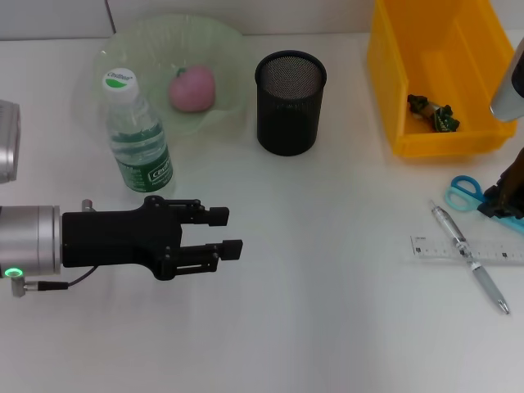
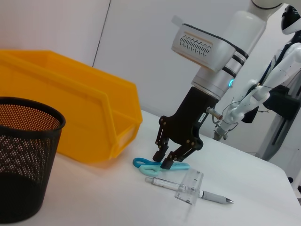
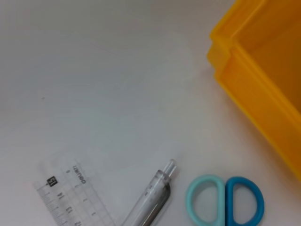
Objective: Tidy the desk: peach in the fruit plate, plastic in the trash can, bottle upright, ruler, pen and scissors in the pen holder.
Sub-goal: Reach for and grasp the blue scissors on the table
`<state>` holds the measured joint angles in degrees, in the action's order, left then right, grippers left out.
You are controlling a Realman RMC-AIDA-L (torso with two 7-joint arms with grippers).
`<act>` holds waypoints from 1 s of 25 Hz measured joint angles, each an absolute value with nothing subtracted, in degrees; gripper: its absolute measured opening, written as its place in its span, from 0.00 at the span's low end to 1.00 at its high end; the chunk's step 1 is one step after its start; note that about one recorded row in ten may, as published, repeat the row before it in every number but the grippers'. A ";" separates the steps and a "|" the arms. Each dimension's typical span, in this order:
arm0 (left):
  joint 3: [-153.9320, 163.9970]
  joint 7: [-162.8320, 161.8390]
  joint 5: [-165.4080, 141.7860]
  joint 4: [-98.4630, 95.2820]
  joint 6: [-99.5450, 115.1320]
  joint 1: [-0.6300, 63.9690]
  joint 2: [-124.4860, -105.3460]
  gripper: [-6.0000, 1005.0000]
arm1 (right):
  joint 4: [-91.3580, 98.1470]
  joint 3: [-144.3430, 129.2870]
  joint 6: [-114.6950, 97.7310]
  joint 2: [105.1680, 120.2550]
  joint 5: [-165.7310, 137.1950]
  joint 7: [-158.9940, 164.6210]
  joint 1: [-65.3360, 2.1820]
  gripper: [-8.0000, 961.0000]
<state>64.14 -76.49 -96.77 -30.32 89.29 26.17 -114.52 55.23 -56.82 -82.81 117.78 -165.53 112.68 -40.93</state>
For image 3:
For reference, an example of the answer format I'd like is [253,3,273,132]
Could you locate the blue and teal scissors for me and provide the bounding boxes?
[185,174,265,226]

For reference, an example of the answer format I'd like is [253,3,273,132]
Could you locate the yellow plastic bin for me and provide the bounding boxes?
[206,0,301,186]

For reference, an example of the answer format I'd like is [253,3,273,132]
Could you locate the transparent plastic ruler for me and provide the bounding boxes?
[32,157,116,226]

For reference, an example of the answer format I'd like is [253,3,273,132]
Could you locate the clear grey ballpoint pen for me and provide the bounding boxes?
[121,159,177,226]

